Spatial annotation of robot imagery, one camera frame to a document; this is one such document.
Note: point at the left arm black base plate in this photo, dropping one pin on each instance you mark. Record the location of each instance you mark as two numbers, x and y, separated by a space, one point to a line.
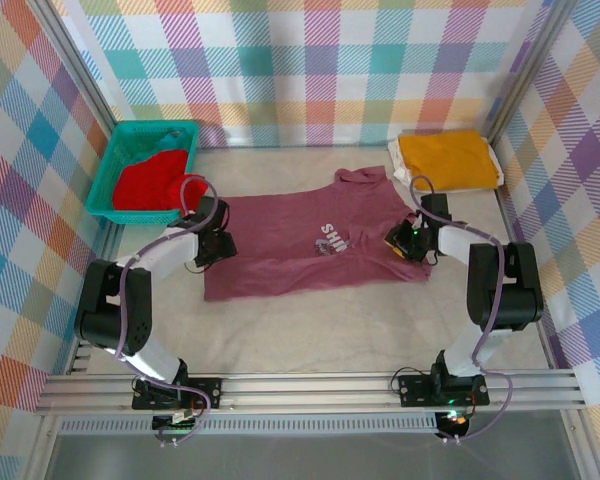
210 392

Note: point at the long aluminium base rail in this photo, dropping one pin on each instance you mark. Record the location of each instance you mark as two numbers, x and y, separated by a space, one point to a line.
305 392

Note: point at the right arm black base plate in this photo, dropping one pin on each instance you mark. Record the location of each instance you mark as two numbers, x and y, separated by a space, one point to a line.
412 390

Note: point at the teal t-shirt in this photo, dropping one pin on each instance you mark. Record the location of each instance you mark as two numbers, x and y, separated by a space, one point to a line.
172 144

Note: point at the maroon printed t-shirt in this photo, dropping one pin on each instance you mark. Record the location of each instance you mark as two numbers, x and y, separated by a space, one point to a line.
280 240

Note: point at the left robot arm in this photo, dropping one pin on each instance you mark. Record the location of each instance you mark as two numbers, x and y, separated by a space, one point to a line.
110 310

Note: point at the teal plastic basket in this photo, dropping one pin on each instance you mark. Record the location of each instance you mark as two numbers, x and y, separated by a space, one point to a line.
130 216

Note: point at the aluminium frame post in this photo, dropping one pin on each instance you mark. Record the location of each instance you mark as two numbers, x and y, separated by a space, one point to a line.
80 65
525 70

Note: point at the small controller circuit board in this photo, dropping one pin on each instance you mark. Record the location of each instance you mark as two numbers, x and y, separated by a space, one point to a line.
455 422
177 422

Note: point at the folded mustard yellow t-shirt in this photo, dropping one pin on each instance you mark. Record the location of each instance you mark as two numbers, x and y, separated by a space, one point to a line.
455 160

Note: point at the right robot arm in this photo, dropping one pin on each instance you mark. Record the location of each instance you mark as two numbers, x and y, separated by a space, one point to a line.
505 290

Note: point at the red t-shirt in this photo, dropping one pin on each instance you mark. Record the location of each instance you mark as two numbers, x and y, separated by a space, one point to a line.
150 185

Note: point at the folded yellow cloth stack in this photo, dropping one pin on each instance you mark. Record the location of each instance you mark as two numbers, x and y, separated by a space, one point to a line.
400 172

